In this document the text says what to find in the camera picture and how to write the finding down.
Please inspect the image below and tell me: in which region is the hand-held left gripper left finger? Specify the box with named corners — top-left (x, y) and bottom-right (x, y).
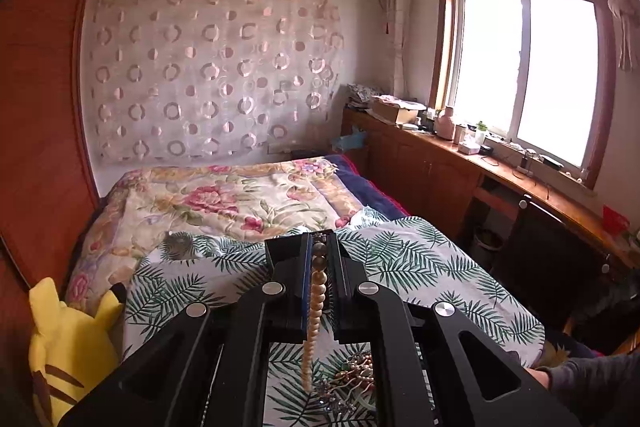
top-left (57, 232), bottom-right (316, 427)

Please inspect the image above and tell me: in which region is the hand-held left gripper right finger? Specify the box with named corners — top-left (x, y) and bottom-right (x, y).
top-left (325, 229), bottom-right (583, 427)

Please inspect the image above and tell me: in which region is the cream beaded necklace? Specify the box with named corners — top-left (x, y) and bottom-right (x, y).
top-left (299, 232), bottom-right (332, 393)

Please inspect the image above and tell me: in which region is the pile of beaded jewelry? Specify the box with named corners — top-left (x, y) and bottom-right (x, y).
top-left (315, 351), bottom-right (377, 414)

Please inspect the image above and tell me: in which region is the person's right forearm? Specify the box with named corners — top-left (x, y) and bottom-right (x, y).
top-left (530, 352), bottom-right (640, 427)

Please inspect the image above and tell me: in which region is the leaf printed bed sheet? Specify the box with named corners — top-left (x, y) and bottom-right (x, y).
top-left (122, 216), bottom-right (546, 427)

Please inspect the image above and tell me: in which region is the navy blue blanket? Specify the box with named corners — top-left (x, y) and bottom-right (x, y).
top-left (327, 154), bottom-right (411, 223)

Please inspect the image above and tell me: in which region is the floral blanket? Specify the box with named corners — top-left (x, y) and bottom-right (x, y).
top-left (65, 157), bottom-right (366, 323)

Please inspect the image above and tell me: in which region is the teal plastic bag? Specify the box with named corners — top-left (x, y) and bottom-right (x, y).
top-left (332, 132), bottom-right (368, 152)

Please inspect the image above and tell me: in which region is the long wooden cabinet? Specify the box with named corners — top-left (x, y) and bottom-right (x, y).
top-left (342, 107), bottom-right (640, 268)

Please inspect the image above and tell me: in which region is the dark trash bin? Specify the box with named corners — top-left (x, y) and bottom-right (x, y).
top-left (470, 227), bottom-right (503, 265)

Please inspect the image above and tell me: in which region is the cardboard box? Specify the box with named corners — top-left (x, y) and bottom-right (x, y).
top-left (370, 99), bottom-right (426, 125)

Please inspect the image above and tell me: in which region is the pink jug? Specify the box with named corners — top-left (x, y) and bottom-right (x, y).
top-left (434, 106), bottom-right (456, 140)

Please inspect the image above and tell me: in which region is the patterned fabric pile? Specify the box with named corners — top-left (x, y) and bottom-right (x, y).
top-left (346, 83), bottom-right (386, 110)

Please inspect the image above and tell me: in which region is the black chair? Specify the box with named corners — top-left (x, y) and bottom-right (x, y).
top-left (492, 194), bottom-right (613, 303)

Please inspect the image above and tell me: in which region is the yellow plush toy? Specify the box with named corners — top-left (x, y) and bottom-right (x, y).
top-left (27, 277), bottom-right (128, 427)

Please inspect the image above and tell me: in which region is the white window curtain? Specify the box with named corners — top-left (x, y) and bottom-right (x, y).
top-left (385, 0), bottom-right (413, 98)

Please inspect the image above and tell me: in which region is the red paper item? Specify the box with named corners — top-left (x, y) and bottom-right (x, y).
top-left (602, 205), bottom-right (631, 235)

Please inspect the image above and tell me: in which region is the wooden framed window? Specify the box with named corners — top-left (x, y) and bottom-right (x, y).
top-left (430, 0), bottom-right (618, 202)

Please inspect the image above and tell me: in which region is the tied pale window curtain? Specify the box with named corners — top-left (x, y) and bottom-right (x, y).
top-left (600, 0), bottom-right (637, 72)

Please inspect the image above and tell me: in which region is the circle patterned wall curtain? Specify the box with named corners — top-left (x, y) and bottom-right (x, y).
top-left (85, 0), bottom-right (346, 165)

